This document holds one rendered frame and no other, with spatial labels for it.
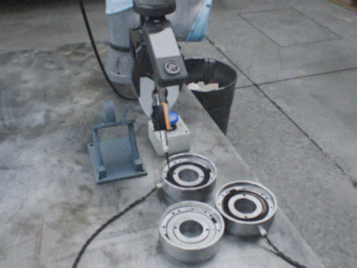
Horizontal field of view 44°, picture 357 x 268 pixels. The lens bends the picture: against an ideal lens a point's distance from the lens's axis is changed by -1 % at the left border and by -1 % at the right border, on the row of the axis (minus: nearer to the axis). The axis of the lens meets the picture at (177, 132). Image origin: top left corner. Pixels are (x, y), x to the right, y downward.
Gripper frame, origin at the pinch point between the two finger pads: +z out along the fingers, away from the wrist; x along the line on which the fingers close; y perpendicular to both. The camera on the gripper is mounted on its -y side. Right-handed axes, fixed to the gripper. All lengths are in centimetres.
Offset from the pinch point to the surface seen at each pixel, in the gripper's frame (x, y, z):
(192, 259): 1.8, -25.1, 11.2
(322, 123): -123, 105, 94
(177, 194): -0.1, -11.3, 10.4
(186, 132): -6.7, 4.0, 8.6
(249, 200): -11.8, -16.4, 10.4
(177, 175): -1.5, -6.6, 10.2
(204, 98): -44, 88, 55
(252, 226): -9.2, -22.8, 9.6
